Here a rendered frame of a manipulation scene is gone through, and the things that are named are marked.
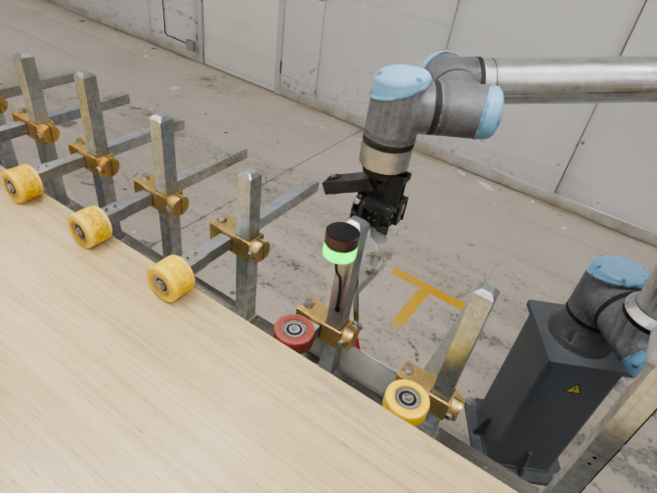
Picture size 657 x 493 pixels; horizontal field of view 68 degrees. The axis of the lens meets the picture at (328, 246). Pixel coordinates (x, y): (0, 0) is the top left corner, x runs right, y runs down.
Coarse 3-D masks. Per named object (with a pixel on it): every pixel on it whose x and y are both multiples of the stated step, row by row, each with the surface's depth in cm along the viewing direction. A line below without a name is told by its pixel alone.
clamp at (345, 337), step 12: (300, 312) 105; (312, 312) 105; (324, 312) 105; (324, 324) 103; (348, 324) 103; (324, 336) 104; (336, 336) 102; (348, 336) 101; (336, 348) 104; (348, 348) 103
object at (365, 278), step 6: (378, 252) 126; (384, 252) 126; (390, 252) 126; (390, 258) 127; (360, 270) 119; (360, 276) 117; (366, 276) 118; (372, 276) 121; (360, 282) 116; (366, 282) 118; (360, 288) 116; (318, 330) 103; (300, 354) 100
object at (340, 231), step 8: (336, 224) 85; (344, 224) 86; (328, 232) 83; (336, 232) 84; (344, 232) 84; (352, 232) 84; (344, 240) 82; (352, 240) 83; (336, 264) 88; (336, 272) 90; (336, 304) 97
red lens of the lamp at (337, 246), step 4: (328, 236) 83; (328, 240) 83; (332, 240) 82; (336, 240) 82; (356, 240) 83; (328, 244) 83; (332, 244) 83; (336, 244) 82; (340, 244) 82; (344, 244) 82; (348, 244) 82; (352, 244) 83; (356, 244) 84; (332, 248) 83; (336, 248) 83; (340, 248) 83; (344, 248) 83; (348, 248) 83; (352, 248) 83; (344, 252) 83
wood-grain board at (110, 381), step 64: (0, 192) 119; (0, 256) 102; (64, 256) 104; (128, 256) 107; (0, 320) 89; (64, 320) 91; (128, 320) 93; (192, 320) 95; (0, 384) 79; (64, 384) 81; (128, 384) 82; (192, 384) 84; (256, 384) 85; (320, 384) 87; (0, 448) 71; (64, 448) 72; (128, 448) 74; (192, 448) 75; (256, 448) 76; (320, 448) 77; (384, 448) 79; (448, 448) 80
